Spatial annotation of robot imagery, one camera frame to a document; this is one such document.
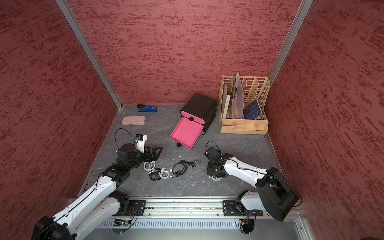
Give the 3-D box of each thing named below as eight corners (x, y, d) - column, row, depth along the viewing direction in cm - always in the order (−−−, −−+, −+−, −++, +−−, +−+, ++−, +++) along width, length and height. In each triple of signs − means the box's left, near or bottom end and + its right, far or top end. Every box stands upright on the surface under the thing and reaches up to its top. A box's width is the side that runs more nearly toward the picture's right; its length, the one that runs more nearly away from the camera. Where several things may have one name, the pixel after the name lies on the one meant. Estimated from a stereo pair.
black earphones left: (150, 182, 84) (149, 181, 83) (149, 171, 88) (148, 170, 87) (161, 179, 85) (160, 178, 84) (160, 168, 89) (159, 167, 88)
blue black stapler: (137, 112, 118) (136, 108, 115) (139, 107, 121) (137, 104, 118) (156, 112, 118) (155, 108, 115) (157, 107, 121) (157, 104, 118)
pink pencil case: (122, 124, 111) (120, 122, 109) (124, 118, 115) (123, 116, 113) (144, 124, 111) (143, 122, 109) (146, 118, 115) (145, 116, 113)
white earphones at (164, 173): (159, 178, 86) (158, 177, 84) (160, 169, 89) (159, 168, 87) (171, 178, 86) (171, 177, 84) (172, 169, 89) (172, 168, 87)
